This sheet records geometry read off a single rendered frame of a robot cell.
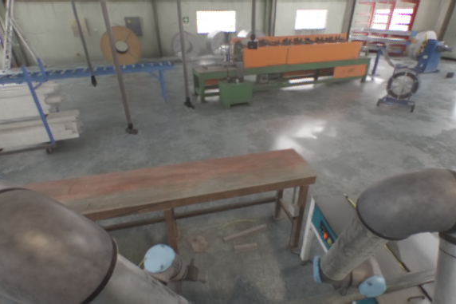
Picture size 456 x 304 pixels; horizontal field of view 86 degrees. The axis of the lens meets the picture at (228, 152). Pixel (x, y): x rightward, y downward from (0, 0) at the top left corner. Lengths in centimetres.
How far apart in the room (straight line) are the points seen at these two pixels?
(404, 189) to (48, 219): 55
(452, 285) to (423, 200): 17
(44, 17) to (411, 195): 1388
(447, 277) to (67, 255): 61
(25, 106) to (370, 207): 441
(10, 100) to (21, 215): 422
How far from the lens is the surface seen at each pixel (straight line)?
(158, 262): 88
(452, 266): 62
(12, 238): 37
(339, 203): 191
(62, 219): 38
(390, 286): 154
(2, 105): 463
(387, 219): 56
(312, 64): 732
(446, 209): 54
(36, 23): 1406
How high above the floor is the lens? 190
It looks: 29 degrees down
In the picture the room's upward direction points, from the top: 1 degrees counter-clockwise
